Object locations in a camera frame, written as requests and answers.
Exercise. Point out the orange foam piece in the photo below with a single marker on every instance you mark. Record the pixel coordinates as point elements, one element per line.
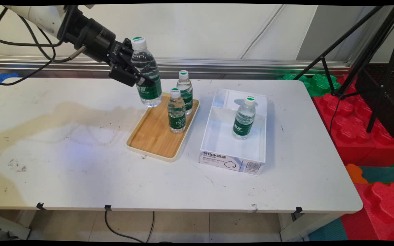
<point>356,173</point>

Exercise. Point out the green foam block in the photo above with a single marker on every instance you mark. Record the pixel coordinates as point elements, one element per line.
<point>316,83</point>

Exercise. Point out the green label water bottle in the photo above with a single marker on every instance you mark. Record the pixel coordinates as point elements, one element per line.
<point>244,119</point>
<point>176,112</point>
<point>147,73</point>
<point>184,90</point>

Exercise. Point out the aluminium wall rail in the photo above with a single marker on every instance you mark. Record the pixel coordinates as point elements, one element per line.
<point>217,65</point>

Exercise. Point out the black flat panel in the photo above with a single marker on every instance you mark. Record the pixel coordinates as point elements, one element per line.
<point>385,99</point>

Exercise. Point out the black tripod stand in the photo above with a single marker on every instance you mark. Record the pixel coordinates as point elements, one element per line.
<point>371,44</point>

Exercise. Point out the blue foam block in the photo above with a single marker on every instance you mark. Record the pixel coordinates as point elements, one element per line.
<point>0,80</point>

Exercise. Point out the large red foam block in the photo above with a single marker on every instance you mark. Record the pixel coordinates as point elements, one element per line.
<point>354,130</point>

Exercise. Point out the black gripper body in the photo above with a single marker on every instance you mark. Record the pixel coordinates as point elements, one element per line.
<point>96,39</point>

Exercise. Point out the white printed cardboard box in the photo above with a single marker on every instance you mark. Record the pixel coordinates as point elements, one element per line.
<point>233,160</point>

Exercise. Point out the teal foam mat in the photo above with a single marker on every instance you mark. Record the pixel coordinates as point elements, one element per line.
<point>383,174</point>

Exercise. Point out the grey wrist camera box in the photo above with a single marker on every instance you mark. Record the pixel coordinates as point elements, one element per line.
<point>89,6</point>

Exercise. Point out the bamboo tray with cream rim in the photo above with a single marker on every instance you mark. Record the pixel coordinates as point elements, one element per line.
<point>156,131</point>

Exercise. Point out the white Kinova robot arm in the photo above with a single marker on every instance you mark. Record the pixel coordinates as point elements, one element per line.
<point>36,15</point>

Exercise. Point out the white table leg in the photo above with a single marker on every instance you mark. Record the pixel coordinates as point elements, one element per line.
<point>9,223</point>
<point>303,227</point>

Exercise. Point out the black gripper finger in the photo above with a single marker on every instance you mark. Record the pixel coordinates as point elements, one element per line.
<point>127,77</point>
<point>127,42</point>

